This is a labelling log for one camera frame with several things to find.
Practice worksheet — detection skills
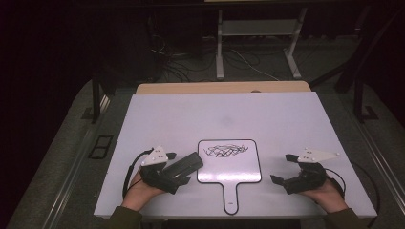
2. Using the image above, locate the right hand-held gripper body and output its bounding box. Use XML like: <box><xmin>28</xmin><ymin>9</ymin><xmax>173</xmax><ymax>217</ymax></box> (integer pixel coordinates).
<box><xmin>282</xmin><ymin>146</ymin><xmax>341</xmax><ymax>196</ymax></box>

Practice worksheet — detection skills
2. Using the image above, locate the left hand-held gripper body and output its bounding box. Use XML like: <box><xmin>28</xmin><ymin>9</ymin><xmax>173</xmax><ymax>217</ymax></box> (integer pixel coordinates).
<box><xmin>139</xmin><ymin>145</ymin><xmax>180</xmax><ymax>196</ymax></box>

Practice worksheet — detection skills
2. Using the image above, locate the black whiteboard eraser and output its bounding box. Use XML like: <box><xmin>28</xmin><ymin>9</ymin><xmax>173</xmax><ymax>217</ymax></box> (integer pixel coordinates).
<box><xmin>161</xmin><ymin>151</ymin><xmax>204</xmax><ymax>181</ymax></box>

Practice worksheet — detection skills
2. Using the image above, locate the small whiteboard with handle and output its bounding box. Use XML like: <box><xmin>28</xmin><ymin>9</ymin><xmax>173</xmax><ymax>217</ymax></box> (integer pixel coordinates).
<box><xmin>196</xmin><ymin>138</ymin><xmax>263</xmax><ymax>217</ymax></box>

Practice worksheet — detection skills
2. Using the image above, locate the person's right hand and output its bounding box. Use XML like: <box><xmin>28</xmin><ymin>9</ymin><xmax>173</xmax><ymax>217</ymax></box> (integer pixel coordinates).
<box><xmin>298</xmin><ymin>179</ymin><xmax>350</xmax><ymax>215</ymax></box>

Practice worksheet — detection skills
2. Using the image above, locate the person's left hand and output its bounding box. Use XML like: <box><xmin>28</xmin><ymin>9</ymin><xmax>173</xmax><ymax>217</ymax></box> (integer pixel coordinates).
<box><xmin>121</xmin><ymin>170</ymin><xmax>167</xmax><ymax>213</ymax></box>

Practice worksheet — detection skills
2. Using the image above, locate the wooden table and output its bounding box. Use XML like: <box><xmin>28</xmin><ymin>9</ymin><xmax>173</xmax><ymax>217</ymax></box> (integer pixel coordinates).
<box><xmin>136</xmin><ymin>80</ymin><xmax>312</xmax><ymax>95</ymax></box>

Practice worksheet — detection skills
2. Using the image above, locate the black metal stand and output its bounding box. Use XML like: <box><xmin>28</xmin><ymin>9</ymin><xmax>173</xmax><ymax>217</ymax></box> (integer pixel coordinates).
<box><xmin>90</xmin><ymin>70</ymin><xmax>112</xmax><ymax>125</ymax></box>
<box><xmin>309</xmin><ymin>5</ymin><xmax>405</xmax><ymax>124</ymax></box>

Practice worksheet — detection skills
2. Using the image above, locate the white metal stand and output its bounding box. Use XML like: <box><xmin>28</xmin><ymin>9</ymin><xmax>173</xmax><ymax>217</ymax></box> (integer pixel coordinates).
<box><xmin>215</xmin><ymin>7</ymin><xmax>309</xmax><ymax>81</ymax></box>

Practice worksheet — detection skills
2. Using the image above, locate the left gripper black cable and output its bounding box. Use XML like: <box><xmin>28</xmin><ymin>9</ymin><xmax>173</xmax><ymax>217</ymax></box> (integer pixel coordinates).
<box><xmin>121</xmin><ymin>148</ymin><xmax>155</xmax><ymax>200</ymax></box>

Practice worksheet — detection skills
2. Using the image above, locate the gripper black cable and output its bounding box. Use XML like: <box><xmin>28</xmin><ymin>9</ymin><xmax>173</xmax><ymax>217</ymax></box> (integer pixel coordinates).
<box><xmin>324</xmin><ymin>160</ymin><xmax>382</xmax><ymax>229</ymax></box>
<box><xmin>121</xmin><ymin>148</ymin><xmax>155</xmax><ymax>200</ymax></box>

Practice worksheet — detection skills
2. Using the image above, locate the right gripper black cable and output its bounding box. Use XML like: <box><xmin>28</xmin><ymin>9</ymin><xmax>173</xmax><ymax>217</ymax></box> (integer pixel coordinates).
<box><xmin>324</xmin><ymin>160</ymin><xmax>382</xmax><ymax>229</ymax></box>

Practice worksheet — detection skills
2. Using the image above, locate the tangle of black floor cables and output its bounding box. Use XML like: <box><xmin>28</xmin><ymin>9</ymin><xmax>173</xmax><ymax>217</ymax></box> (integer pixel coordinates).
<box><xmin>146</xmin><ymin>15</ymin><xmax>262</xmax><ymax>83</ymax></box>

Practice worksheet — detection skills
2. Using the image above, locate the white floor cable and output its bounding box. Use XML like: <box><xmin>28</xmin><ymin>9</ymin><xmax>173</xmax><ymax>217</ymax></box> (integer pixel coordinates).
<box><xmin>227</xmin><ymin>47</ymin><xmax>281</xmax><ymax>82</ymax></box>

